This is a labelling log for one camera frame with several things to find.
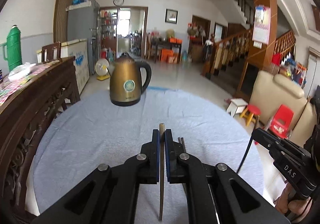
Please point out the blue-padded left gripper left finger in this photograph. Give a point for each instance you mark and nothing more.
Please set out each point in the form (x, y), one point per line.
(108, 194)

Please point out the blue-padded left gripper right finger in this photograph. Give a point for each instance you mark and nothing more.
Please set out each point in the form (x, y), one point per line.
(215, 194)

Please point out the person's right hand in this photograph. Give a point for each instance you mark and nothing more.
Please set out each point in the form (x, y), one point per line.
(298, 207)

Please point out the red plastic child chair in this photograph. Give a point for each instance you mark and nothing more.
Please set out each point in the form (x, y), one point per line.
(279, 123)

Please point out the light blue tablecloth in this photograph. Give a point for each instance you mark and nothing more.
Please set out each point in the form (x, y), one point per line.
(95, 131)

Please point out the red yellow small stool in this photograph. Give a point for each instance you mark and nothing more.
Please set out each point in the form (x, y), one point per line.
(251, 113)

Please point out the beige sofa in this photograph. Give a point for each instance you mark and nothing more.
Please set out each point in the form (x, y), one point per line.
(272, 91)

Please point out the white small stool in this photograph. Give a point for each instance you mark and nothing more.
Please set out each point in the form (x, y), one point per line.
(236, 106)

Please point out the dark wooden sideboard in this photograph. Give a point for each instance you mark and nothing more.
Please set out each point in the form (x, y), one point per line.
(25, 117)

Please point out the gold electric kettle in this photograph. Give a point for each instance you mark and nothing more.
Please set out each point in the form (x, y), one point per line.
(129, 79)

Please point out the small yellow fan heater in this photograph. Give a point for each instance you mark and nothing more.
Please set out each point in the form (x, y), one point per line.
(101, 69)

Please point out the wooden staircase railing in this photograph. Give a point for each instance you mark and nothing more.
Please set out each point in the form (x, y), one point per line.
(224, 53)

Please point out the checkered pink table mat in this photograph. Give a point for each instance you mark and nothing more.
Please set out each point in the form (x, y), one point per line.
(10, 87)

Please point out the white chest freezer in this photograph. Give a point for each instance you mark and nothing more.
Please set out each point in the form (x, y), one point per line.
(75, 63)

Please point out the dark wooden side table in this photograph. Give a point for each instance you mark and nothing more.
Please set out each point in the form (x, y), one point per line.
(172, 43)

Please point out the orange box on floor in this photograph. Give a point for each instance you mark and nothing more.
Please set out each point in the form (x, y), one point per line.
(166, 54)

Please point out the white plastic bag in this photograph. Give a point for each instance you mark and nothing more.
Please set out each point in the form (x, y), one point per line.
(21, 71)

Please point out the wooden chair behind sideboard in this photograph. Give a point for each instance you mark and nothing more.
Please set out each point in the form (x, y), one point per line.
(51, 52)

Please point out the green thermos jug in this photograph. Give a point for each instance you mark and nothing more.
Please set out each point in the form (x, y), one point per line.
(12, 48)

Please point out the grey refrigerator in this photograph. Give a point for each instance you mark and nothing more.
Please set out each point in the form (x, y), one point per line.
(84, 23)

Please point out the wall calendar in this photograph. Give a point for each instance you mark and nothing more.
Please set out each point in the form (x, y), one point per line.
(261, 25)

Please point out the framed wall picture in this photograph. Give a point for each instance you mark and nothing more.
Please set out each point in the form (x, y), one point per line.
(171, 16)

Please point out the round wall clock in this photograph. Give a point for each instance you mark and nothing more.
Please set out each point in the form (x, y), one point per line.
(118, 3)

